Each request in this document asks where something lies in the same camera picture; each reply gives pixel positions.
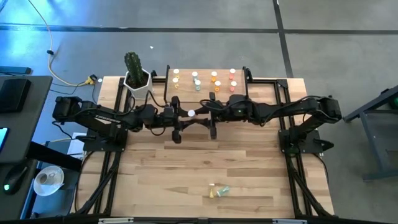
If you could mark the blue-grey metal cart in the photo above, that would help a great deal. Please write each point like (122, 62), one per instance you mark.
(373, 104)

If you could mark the clear bottle with blue cap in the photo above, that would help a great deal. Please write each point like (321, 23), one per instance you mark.
(194, 74)

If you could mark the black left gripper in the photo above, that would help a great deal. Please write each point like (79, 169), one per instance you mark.
(171, 119)

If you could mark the white hexagonal plant pot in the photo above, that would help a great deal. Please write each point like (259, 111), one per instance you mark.
(143, 91)

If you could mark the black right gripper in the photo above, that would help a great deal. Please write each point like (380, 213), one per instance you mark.
(233, 109)

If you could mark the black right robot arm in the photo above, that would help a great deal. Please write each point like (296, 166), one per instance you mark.
(280, 110)

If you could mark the silver metal bracket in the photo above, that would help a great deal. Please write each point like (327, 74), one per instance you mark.
(289, 221)
(115, 220)

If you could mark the phone with lit screen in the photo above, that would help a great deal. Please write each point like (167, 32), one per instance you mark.
(3, 138)

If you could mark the green cactus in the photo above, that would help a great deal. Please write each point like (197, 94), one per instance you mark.
(133, 67)

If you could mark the white round lid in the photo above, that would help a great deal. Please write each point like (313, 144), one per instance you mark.
(223, 191)

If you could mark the teal medicine bottle white cap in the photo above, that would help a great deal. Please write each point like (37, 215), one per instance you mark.
(197, 83)

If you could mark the white paper sheet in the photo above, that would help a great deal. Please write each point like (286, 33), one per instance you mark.
(73, 146)

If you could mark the black aluminium table frame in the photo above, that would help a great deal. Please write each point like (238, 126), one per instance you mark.
(264, 81)

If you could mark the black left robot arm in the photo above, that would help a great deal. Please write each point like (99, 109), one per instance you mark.
(102, 116)

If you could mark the black computer mouse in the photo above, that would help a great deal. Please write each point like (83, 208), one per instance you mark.
(14, 180)

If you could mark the wooden shelf black metal legs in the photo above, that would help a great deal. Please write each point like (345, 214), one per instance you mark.
(186, 93)

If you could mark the black desk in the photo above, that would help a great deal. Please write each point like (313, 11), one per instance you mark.
(37, 124)

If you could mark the dark flat bar device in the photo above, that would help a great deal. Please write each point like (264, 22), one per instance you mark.
(15, 70)

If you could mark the red medicine bottle white cap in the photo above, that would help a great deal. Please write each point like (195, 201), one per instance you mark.
(232, 71)
(191, 113)
(233, 84)

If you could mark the green ball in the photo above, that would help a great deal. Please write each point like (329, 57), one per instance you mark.
(394, 102)

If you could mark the orange medicine bottle white cap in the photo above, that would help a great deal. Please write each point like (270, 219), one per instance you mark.
(217, 84)
(214, 74)

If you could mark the black rectangular pad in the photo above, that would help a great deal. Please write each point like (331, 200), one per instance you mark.
(14, 95)

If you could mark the black desk crossbar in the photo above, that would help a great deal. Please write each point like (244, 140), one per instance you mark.
(53, 155)

